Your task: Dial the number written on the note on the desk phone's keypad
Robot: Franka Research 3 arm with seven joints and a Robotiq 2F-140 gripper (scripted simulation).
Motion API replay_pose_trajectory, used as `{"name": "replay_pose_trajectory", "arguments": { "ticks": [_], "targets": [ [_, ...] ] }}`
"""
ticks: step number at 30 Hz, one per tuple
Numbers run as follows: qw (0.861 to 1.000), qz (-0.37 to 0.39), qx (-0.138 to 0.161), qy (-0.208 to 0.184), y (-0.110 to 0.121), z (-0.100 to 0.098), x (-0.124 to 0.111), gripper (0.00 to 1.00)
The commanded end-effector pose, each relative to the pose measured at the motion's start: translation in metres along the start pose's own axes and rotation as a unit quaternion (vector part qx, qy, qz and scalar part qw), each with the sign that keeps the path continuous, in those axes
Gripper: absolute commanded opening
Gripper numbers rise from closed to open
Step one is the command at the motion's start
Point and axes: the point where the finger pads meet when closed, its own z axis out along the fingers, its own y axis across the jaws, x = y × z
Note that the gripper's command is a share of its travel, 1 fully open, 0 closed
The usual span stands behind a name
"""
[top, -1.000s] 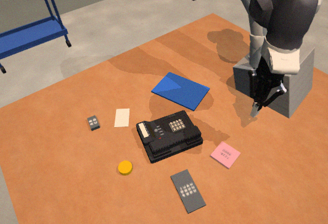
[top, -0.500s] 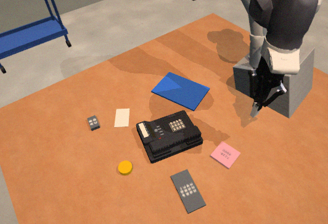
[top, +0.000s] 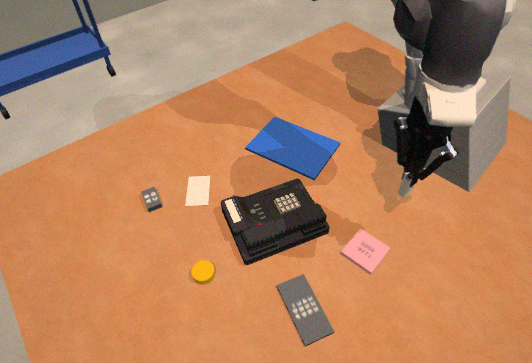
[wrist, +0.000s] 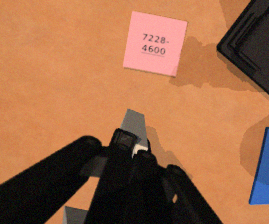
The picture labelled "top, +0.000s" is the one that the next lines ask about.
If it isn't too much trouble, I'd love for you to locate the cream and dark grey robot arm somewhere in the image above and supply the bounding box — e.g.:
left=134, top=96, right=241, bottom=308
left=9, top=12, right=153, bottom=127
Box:
left=391, top=0, right=516, bottom=128

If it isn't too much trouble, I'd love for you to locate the cream paper sheet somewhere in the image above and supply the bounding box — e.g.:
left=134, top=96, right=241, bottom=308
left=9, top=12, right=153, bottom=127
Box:
left=185, top=176, right=210, bottom=206

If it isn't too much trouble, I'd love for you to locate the yellow short cylinder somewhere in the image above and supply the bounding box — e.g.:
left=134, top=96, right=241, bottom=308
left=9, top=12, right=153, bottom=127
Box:
left=192, top=260, right=215, bottom=285

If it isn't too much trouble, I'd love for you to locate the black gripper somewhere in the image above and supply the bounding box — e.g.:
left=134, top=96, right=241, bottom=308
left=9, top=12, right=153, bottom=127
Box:
left=394, top=96, right=459, bottom=197

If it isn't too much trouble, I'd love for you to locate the pink sticky note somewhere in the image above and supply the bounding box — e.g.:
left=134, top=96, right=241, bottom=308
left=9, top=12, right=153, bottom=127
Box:
left=341, top=229, right=390, bottom=275

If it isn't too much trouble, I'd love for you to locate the blue flat rectangular pad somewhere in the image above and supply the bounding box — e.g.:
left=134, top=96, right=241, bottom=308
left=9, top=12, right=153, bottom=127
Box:
left=245, top=116, right=340, bottom=181

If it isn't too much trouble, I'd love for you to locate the black desk phone body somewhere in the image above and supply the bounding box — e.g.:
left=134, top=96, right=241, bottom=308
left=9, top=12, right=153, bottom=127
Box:
left=221, top=178, right=330, bottom=265

